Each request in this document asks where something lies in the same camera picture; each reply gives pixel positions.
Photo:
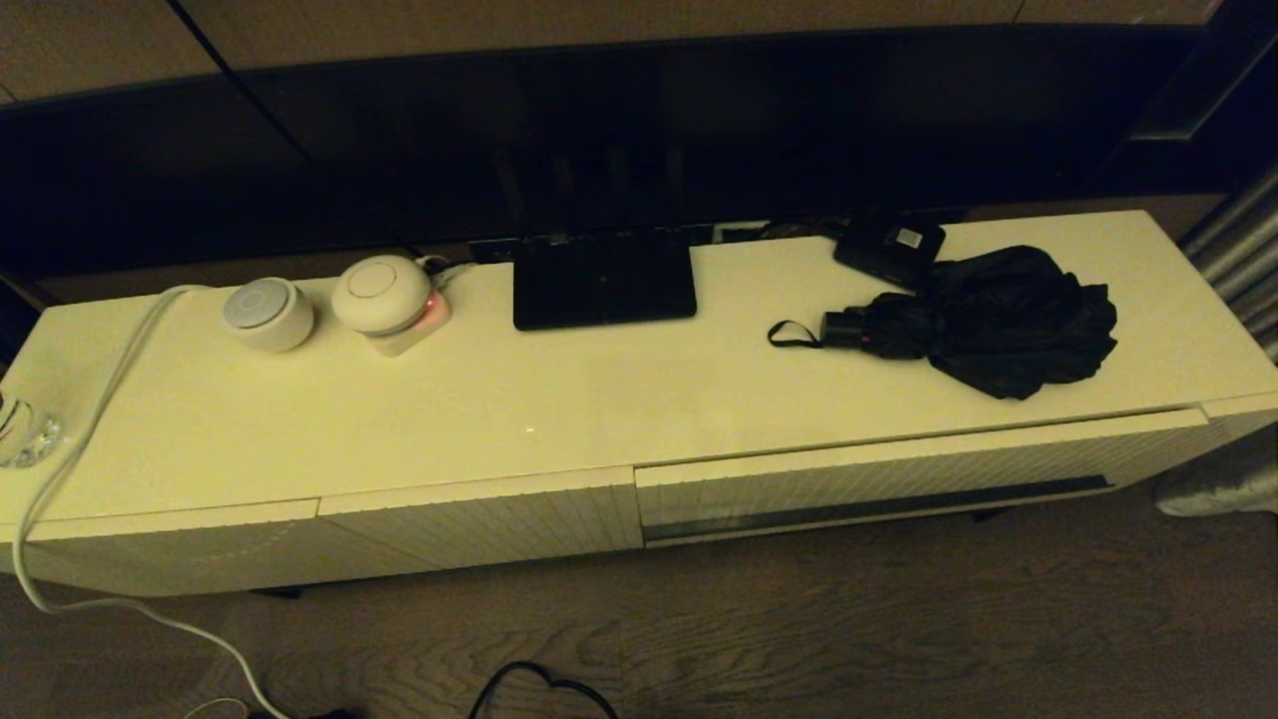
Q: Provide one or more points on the black television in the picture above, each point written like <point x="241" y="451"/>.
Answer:
<point x="599" y="130"/>

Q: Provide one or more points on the black set-top box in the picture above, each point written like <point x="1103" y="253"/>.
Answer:
<point x="889" y="250"/>

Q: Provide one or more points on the grey pleated curtain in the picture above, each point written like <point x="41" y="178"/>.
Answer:
<point x="1238" y="250"/>

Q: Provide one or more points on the white power strip red light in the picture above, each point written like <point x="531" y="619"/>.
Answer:
<point x="409" y="343"/>

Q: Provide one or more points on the white ribbed drawer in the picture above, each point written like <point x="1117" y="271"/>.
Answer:
<point x="799" y="484"/>

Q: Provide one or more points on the black television base plate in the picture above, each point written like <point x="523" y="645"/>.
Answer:
<point x="604" y="285"/>

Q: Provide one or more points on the white ribbed cabinet door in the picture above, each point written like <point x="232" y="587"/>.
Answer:
<point x="479" y="524"/>
<point x="180" y="554"/>

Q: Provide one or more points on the white TV cabinet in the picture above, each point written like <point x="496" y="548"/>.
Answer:
<point x="599" y="399"/>

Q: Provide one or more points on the black umbrella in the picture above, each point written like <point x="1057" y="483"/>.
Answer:
<point x="998" y="320"/>

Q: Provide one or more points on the white dome device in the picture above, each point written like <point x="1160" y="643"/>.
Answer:
<point x="379" y="295"/>

